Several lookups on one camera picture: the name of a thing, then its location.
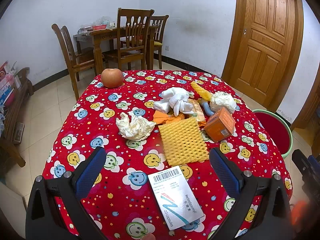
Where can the orange snack wrapper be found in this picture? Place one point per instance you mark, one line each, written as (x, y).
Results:
(197, 113)

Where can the white medicine box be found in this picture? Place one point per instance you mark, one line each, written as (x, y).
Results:
(176, 200)

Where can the red smiley-flower tablecloth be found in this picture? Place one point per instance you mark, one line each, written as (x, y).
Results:
(121, 202)

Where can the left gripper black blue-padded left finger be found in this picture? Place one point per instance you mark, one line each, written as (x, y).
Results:
(43, 219)

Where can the wooden door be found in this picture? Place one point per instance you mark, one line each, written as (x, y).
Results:
(264, 49)

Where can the blue plastic tube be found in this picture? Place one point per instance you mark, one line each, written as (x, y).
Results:
(205, 105)

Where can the white crumpled paper ball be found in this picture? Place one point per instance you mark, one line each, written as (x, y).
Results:
(221, 99)

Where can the red green-rimmed trash bin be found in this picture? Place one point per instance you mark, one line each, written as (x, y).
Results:
(278, 130)

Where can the orange paper scrap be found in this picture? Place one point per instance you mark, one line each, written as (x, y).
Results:
(162, 118)

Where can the clutter on dining table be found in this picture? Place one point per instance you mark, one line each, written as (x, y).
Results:
(102, 23)

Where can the middle wooden chair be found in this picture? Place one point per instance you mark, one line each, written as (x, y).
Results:
(131, 38)

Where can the wooden chair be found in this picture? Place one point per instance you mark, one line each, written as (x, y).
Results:
(131, 38)
(75, 62)
(160, 22)

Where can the left wooden chair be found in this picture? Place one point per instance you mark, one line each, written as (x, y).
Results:
(75, 62)

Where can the yellow foam fruit net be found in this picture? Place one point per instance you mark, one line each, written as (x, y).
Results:
(183, 143)

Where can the red-yellow apple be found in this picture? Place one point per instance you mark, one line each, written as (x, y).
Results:
(112, 78)

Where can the yellow foam net strip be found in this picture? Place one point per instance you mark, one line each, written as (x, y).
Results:
(203, 93)

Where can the white crumpled cloth wad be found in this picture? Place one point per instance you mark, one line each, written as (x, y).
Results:
(174, 98)

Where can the orange cardboard box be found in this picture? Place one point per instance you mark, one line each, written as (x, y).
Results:
(220, 125)

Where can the rear wooden chair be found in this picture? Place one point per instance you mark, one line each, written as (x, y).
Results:
(160, 22)

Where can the wooden dining table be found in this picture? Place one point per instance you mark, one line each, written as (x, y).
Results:
(98, 36)

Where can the wooden bench left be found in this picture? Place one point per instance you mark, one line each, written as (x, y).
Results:
(9, 152)

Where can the crumpled cream tissue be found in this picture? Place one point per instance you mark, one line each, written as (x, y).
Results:
(133, 127)

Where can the stacked boxes on bench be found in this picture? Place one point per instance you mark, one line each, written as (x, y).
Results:
(9, 81)

